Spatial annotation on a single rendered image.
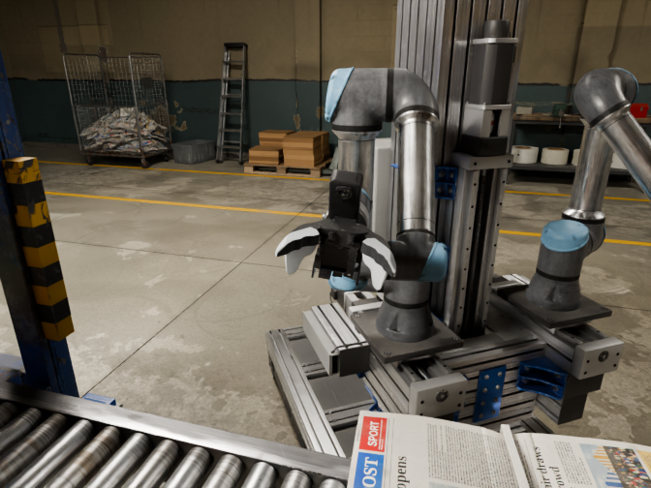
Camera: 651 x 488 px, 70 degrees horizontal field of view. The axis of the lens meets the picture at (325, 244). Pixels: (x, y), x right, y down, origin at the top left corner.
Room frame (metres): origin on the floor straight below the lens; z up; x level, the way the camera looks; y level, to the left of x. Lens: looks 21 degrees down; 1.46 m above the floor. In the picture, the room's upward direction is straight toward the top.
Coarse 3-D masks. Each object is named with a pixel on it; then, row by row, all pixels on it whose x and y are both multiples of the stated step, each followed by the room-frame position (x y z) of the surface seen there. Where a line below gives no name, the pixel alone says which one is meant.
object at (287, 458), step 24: (0, 384) 0.86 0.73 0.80; (24, 408) 0.80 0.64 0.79; (48, 408) 0.78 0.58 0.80; (72, 408) 0.78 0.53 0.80; (96, 408) 0.78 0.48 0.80; (120, 408) 0.78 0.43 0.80; (144, 432) 0.71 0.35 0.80; (168, 432) 0.71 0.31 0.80; (192, 432) 0.71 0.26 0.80; (216, 432) 0.71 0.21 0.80; (216, 456) 0.67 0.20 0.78; (240, 456) 0.66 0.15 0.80; (264, 456) 0.65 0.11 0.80; (288, 456) 0.65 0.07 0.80; (312, 456) 0.65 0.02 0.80; (336, 456) 0.65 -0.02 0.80; (240, 480) 0.66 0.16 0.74; (312, 480) 0.62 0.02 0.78
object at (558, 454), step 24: (552, 456) 0.42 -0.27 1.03; (576, 456) 0.42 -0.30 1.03; (600, 456) 0.42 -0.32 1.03; (624, 456) 0.42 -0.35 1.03; (648, 456) 0.42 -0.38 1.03; (552, 480) 0.39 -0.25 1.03; (576, 480) 0.39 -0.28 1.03; (600, 480) 0.39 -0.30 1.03; (624, 480) 0.39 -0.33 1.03; (648, 480) 0.39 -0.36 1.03
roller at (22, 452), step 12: (48, 420) 0.75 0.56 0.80; (60, 420) 0.75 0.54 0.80; (36, 432) 0.71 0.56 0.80; (48, 432) 0.72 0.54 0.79; (60, 432) 0.74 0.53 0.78; (24, 444) 0.68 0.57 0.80; (36, 444) 0.69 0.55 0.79; (48, 444) 0.71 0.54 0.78; (12, 456) 0.65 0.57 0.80; (24, 456) 0.66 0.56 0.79; (36, 456) 0.68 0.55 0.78; (0, 468) 0.63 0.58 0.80; (12, 468) 0.64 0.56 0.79; (24, 468) 0.65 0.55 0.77; (0, 480) 0.61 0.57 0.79
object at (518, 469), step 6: (504, 426) 0.47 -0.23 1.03; (504, 432) 0.46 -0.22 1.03; (510, 432) 0.46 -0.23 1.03; (510, 438) 0.45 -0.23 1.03; (510, 444) 0.44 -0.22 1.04; (510, 450) 0.43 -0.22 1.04; (516, 450) 0.43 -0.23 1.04; (516, 456) 0.42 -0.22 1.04; (516, 462) 0.41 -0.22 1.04; (516, 468) 0.40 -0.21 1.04; (522, 468) 0.40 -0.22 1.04; (516, 474) 0.39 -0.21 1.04; (522, 474) 0.39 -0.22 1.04; (522, 480) 0.38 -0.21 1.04; (522, 486) 0.37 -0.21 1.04; (528, 486) 0.37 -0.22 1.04
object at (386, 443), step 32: (384, 416) 0.49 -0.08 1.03; (416, 416) 0.49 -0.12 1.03; (384, 448) 0.43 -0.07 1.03; (416, 448) 0.43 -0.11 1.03; (448, 448) 0.43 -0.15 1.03; (480, 448) 0.44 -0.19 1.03; (352, 480) 0.39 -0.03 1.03; (384, 480) 0.39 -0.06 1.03; (416, 480) 0.39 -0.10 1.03; (448, 480) 0.39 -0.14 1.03; (480, 480) 0.39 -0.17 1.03
